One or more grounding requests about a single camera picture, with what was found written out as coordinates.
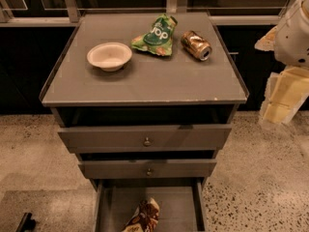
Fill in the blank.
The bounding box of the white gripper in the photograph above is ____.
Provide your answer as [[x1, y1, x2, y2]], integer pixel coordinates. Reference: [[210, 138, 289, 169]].
[[254, 0, 309, 124]]

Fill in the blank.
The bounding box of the brown chip bag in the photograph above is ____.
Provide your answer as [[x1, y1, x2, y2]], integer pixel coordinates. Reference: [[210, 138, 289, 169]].
[[122, 197, 160, 232]]

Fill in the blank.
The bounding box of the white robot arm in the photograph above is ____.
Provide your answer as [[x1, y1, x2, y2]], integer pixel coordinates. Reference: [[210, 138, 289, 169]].
[[255, 0, 309, 124]]

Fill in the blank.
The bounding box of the green chip bag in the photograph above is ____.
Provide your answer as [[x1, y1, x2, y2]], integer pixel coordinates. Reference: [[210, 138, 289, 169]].
[[131, 14, 178, 57]]

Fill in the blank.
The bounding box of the grey drawer cabinet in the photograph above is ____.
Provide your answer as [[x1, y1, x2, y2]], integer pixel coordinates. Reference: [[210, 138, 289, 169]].
[[39, 11, 250, 232]]

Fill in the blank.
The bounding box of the grey bottom drawer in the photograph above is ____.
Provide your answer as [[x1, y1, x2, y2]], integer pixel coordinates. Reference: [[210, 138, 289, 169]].
[[93, 178, 208, 232]]

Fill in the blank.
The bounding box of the grey drawer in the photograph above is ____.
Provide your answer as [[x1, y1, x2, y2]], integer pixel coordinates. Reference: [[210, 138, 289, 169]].
[[93, 178, 208, 232], [59, 124, 232, 154], [78, 159, 216, 179]]

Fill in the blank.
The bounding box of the grey middle drawer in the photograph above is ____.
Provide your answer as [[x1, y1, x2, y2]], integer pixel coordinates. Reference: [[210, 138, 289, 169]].
[[78, 159, 216, 179]]

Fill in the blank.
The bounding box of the grey top drawer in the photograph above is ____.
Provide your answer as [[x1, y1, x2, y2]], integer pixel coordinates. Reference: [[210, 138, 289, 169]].
[[59, 124, 232, 154]]

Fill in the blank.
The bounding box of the crushed gold soda can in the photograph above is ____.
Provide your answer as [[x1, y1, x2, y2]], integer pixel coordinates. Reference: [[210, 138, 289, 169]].
[[181, 31, 212, 61]]

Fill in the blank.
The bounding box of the white paper bowl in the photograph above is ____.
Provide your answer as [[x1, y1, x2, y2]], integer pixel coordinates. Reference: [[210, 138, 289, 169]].
[[87, 43, 132, 72]]

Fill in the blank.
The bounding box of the black object on floor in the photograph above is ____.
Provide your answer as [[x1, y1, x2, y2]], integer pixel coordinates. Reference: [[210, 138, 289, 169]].
[[15, 213, 36, 232]]

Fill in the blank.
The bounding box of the metal railing frame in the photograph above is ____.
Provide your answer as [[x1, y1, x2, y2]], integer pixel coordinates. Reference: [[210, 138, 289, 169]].
[[0, 0, 295, 27]]

